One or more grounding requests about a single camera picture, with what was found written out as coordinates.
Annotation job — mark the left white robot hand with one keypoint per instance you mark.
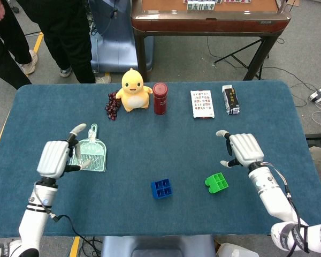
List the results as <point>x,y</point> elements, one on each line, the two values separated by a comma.
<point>53,158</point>

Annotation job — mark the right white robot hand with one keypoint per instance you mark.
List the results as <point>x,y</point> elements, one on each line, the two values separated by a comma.
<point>247,148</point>

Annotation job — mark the green toy brick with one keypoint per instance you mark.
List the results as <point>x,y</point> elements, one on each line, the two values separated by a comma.
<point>216,183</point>

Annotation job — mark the blue toy brick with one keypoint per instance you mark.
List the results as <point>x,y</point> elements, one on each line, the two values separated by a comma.
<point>161,188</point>

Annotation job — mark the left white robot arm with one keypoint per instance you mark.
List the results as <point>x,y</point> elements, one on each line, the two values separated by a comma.
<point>34,219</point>

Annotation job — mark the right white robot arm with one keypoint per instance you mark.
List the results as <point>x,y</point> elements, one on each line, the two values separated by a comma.
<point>270,195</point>

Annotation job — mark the blue-grey mobile robot base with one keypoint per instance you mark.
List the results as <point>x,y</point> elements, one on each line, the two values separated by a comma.
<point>117,48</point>

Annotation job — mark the green packaged dustpan brush set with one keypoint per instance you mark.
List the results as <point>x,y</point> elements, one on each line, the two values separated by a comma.
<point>96,155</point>

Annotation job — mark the black and white carton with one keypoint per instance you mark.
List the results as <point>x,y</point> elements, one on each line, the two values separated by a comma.
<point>230,100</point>

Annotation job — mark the purple grape bunch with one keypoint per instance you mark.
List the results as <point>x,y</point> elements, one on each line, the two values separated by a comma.
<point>111,107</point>

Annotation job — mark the blue felt table cover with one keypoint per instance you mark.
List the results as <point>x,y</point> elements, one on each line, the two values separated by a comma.
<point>160,150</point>

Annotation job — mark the red thermos bottle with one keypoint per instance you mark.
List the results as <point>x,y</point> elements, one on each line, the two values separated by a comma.
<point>160,100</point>

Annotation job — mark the yellow duck plush toy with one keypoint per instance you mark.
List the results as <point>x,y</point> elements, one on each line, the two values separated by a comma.
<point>133,93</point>

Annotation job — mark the person in black trousers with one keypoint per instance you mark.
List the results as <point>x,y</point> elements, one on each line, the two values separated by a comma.
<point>2,53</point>

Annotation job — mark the person in black shirt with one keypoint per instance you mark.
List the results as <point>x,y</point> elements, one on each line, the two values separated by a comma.
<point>61,32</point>

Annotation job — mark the brown mahjong table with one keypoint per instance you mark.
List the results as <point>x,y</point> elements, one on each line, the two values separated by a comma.
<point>211,24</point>

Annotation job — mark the grey-blue robot torso base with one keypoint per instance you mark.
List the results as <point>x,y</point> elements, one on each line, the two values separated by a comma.
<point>157,246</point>

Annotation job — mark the row of mahjong tiles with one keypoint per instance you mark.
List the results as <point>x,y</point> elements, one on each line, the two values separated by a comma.
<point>200,6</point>

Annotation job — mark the black metal rail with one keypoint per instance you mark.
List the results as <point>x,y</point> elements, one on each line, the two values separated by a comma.
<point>319,137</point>

